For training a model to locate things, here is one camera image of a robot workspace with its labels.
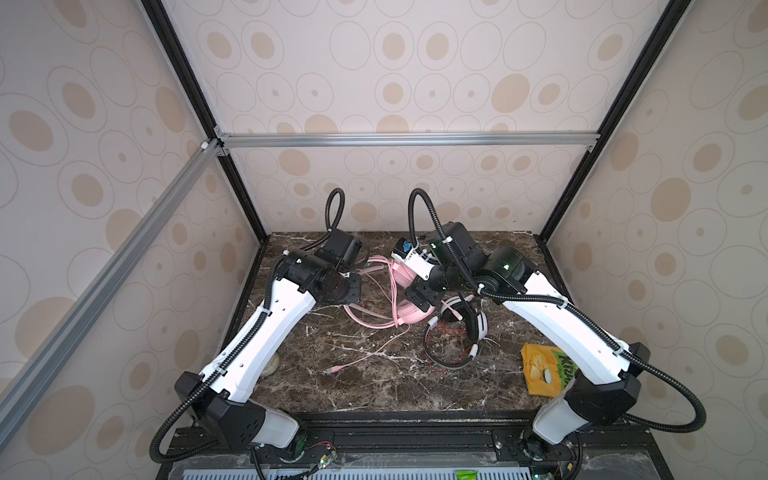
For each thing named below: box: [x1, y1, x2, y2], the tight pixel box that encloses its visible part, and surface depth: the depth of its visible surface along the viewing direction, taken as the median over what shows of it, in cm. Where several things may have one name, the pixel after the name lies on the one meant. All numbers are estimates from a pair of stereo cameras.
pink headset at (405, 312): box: [343, 256, 435, 329], surface depth 70 cm
